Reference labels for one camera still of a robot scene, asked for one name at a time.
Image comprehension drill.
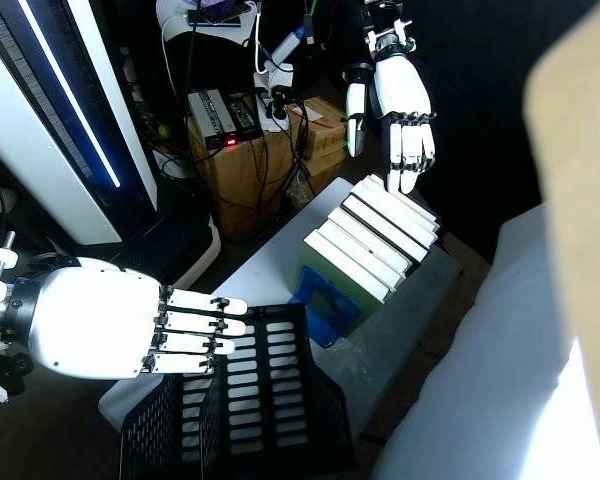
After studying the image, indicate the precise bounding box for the blue metal bookend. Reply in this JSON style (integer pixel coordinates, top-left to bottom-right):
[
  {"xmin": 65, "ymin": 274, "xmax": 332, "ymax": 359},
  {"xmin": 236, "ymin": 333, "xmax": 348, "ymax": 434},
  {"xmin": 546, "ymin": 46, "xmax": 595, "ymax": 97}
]
[{"xmin": 287, "ymin": 264, "xmax": 364, "ymax": 349}]

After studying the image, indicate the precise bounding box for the black Let It Be book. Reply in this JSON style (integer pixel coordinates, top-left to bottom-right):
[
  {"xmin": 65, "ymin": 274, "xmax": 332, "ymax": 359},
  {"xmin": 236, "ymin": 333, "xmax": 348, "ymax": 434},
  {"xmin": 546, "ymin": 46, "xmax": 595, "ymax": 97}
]
[{"xmin": 342, "ymin": 193, "xmax": 439, "ymax": 254}]

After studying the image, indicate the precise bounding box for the cardboard box with white label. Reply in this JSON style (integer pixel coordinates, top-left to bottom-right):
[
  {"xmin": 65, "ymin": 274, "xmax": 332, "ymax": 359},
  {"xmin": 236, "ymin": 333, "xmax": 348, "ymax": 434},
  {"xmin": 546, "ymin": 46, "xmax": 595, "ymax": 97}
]
[{"xmin": 287, "ymin": 97, "xmax": 355, "ymax": 162}]

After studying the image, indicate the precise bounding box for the white cable adapter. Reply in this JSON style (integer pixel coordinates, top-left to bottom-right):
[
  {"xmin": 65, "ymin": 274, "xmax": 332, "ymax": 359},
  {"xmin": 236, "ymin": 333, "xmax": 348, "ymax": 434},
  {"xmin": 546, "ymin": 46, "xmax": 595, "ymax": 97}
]
[{"xmin": 271, "ymin": 29, "xmax": 302, "ymax": 65}]

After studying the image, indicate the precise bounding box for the smartphone with purple screen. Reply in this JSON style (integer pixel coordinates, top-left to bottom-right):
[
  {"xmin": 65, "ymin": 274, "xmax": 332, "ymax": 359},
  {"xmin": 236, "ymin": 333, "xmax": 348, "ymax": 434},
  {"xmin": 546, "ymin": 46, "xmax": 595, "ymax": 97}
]
[{"xmin": 202, "ymin": 0, "xmax": 255, "ymax": 20}]

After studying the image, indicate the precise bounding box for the beige blurred panel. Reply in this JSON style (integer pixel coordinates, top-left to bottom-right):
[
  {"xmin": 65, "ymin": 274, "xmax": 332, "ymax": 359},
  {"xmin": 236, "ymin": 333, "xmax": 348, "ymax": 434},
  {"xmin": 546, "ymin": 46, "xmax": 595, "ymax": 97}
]
[{"xmin": 522, "ymin": 0, "xmax": 600, "ymax": 480}]

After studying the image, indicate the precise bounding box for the white power strip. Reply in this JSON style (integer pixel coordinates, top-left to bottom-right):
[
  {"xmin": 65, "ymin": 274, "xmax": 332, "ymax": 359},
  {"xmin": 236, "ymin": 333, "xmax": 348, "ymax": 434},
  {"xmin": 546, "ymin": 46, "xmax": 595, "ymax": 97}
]
[{"xmin": 252, "ymin": 63, "xmax": 296, "ymax": 134}]

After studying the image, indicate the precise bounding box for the black Century book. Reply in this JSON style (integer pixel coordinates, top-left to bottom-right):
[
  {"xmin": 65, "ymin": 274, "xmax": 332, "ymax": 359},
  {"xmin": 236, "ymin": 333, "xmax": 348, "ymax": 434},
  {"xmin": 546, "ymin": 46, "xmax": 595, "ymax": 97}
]
[{"xmin": 367, "ymin": 172, "xmax": 440, "ymax": 224}]

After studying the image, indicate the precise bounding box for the dark smartphone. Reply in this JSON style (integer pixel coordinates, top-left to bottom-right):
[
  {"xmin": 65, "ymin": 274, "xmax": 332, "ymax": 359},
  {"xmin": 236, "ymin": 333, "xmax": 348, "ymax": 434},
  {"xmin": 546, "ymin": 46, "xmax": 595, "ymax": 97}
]
[{"xmin": 187, "ymin": 8, "xmax": 244, "ymax": 28}]

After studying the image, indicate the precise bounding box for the black book grey label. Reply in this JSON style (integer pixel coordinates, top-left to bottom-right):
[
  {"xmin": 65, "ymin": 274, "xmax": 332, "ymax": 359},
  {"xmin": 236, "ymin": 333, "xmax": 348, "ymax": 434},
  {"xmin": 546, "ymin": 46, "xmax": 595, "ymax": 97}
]
[{"xmin": 319, "ymin": 215, "xmax": 414, "ymax": 281}]

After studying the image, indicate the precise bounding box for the silver power supply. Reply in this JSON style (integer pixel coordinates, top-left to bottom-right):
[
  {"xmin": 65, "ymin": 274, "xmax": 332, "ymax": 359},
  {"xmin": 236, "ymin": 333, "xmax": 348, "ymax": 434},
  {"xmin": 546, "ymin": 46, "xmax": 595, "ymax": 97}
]
[{"xmin": 187, "ymin": 89, "xmax": 237, "ymax": 151}]

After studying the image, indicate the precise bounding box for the black power plug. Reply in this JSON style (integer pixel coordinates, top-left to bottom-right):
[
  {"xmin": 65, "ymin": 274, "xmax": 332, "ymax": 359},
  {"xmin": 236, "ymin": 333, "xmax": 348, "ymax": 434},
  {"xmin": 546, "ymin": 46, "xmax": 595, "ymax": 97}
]
[{"xmin": 271, "ymin": 85, "xmax": 292, "ymax": 120}]

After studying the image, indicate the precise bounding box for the large cardboard box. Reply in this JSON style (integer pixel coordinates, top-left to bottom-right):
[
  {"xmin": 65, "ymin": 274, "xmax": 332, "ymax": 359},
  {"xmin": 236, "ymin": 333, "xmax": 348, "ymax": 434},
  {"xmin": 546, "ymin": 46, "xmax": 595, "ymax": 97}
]
[{"xmin": 183, "ymin": 112, "xmax": 304, "ymax": 244}]

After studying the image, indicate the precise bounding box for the white round stool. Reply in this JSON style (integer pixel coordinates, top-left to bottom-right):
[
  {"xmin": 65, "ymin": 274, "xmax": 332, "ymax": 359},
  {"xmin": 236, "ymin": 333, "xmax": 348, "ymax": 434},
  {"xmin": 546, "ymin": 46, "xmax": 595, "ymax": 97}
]
[{"xmin": 155, "ymin": 0, "xmax": 259, "ymax": 51}]

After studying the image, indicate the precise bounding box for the black mesh file rack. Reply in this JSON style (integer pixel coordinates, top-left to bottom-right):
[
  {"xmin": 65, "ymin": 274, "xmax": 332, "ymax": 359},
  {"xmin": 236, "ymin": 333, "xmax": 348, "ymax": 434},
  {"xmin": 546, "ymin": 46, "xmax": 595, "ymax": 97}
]
[{"xmin": 118, "ymin": 302, "xmax": 357, "ymax": 480}]

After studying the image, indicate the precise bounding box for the white spine book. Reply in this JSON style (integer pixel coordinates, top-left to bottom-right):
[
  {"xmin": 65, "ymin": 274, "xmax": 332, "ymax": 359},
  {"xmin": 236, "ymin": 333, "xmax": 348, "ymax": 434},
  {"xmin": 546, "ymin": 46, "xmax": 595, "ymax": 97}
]
[{"xmin": 352, "ymin": 185, "xmax": 441, "ymax": 241}]

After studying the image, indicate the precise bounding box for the white charging cable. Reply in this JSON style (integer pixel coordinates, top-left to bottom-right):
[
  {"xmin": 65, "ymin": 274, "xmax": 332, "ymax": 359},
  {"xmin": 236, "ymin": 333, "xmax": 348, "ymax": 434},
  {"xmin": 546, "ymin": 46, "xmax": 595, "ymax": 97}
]
[{"xmin": 159, "ymin": 13, "xmax": 191, "ymax": 109}]

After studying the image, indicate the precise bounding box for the clear plastic wrap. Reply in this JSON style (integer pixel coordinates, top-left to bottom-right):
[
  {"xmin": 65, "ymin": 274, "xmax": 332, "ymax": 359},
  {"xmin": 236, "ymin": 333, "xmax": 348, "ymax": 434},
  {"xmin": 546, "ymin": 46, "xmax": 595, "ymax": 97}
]
[{"xmin": 329, "ymin": 339, "xmax": 379, "ymax": 389}]

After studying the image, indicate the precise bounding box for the cream spine book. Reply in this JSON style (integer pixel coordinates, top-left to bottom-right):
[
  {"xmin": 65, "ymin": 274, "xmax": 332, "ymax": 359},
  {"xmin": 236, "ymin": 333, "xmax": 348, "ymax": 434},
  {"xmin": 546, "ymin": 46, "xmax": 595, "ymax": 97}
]
[{"xmin": 359, "ymin": 178, "xmax": 441, "ymax": 232}]

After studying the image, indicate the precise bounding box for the white column with light strip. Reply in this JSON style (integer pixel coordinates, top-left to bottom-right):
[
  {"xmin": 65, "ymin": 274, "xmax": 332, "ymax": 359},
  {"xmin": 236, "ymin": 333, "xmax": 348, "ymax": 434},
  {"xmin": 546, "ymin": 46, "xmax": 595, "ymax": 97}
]
[{"xmin": 0, "ymin": 0, "xmax": 159, "ymax": 246}]

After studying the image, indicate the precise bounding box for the green cover book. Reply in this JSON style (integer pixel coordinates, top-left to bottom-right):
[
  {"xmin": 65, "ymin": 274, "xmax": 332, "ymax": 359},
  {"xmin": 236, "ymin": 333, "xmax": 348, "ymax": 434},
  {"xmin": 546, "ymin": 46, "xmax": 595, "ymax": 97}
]
[{"xmin": 297, "ymin": 228, "xmax": 394, "ymax": 337}]

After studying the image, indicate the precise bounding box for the black battery charger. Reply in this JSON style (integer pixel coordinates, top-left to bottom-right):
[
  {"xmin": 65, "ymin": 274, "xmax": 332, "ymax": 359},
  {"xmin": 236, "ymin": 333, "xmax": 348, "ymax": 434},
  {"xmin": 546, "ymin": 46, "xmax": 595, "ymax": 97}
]
[{"xmin": 225, "ymin": 94, "xmax": 264, "ymax": 144}]

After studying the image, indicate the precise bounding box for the white sheet covered couch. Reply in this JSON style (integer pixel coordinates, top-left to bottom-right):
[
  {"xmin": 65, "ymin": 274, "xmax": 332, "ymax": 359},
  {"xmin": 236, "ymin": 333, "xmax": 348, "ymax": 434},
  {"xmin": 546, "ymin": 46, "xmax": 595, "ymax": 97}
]
[{"xmin": 369, "ymin": 199, "xmax": 600, "ymax": 480}]

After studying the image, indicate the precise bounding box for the small plain cardboard box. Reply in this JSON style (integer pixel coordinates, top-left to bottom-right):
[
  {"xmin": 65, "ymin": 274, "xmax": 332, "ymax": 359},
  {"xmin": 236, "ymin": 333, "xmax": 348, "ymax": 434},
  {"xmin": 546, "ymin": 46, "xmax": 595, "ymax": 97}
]
[{"xmin": 299, "ymin": 147, "xmax": 351, "ymax": 196}]

